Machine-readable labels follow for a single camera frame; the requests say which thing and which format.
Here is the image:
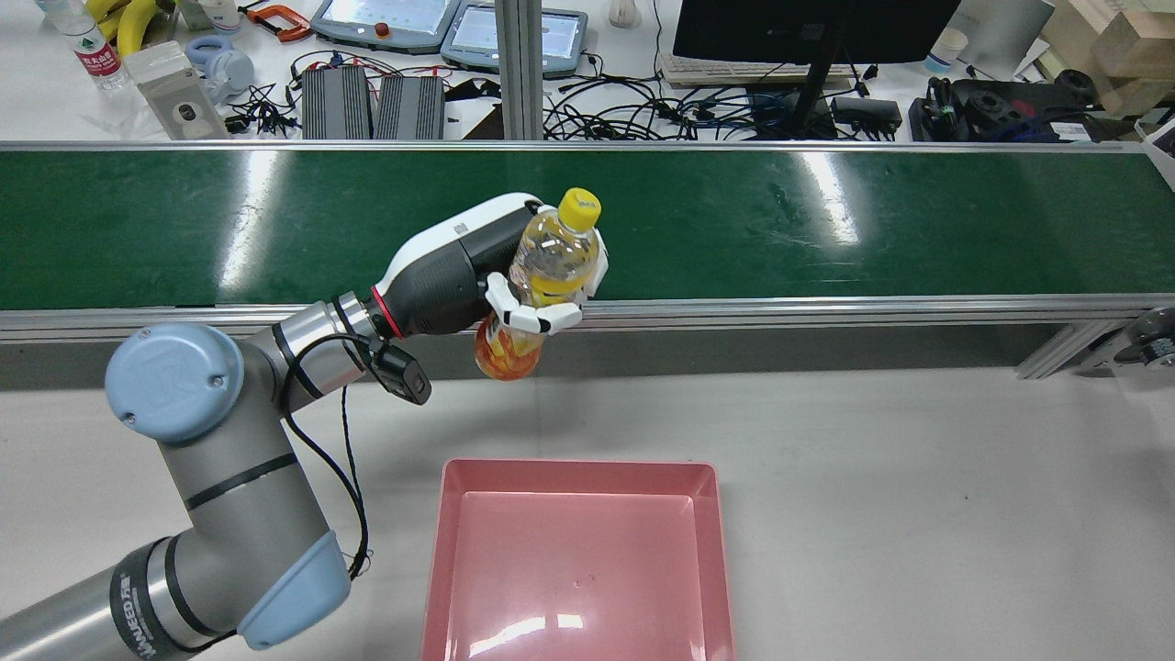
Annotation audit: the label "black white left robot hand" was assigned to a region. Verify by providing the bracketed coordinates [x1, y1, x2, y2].
[371, 192, 610, 338]

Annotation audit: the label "orange juice bottle yellow cap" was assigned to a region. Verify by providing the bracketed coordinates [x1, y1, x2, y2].
[472, 187, 610, 383]

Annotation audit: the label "pink plastic basket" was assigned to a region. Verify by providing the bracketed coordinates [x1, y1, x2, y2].
[420, 458, 738, 661]

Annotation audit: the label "ribbed grey power box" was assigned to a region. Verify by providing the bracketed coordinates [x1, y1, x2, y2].
[300, 65, 374, 141]
[374, 73, 447, 141]

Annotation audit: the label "grey teach pendant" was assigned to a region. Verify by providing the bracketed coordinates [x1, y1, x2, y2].
[309, 0, 461, 55]
[440, 4, 589, 80]

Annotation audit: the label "light blue headphones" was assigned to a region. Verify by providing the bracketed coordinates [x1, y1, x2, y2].
[183, 34, 257, 94]

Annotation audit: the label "orange clamp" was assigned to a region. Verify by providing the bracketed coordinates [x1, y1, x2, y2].
[245, 4, 314, 44]

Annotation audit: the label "grey plastic box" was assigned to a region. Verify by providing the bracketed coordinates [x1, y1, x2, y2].
[123, 40, 231, 141]

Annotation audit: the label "white jar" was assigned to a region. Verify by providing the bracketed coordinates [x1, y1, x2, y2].
[196, 0, 242, 34]

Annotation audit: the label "white keyboard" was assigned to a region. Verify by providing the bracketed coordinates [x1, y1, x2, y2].
[658, 50, 869, 90]

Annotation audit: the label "green conveyor belt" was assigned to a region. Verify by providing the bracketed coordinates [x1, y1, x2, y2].
[0, 140, 1175, 382]

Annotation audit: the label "clear water bottle red label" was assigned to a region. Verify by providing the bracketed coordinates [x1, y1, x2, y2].
[36, 0, 130, 92]

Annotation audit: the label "black Huawei monitor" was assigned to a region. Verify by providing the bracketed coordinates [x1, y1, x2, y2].
[672, 0, 964, 140]

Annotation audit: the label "black power adapter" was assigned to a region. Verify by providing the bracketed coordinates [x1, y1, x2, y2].
[830, 95, 904, 132]

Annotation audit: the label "striped paper cup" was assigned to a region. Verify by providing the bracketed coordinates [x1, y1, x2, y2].
[923, 27, 970, 75]

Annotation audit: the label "black metal flange part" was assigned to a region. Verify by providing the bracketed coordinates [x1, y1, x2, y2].
[908, 68, 1103, 144]

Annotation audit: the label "light wooden box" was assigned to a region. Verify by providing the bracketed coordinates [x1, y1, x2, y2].
[1036, 0, 1175, 119]

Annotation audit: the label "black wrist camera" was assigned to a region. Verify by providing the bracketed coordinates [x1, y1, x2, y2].
[371, 341, 433, 406]

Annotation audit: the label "aluminium profile post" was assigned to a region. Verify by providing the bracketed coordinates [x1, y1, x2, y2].
[495, 0, 545, 142]

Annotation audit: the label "red wire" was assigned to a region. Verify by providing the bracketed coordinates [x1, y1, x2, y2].
[293, 52, 442, 83]

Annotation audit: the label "black cable bundle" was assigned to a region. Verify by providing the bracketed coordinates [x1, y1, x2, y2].
[224, 82, 297, 137]

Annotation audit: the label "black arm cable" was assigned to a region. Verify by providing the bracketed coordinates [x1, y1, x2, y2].
[279, 331, 374, 582]

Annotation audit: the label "blue cable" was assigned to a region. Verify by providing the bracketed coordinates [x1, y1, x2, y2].
[706, 86, 805, 130]

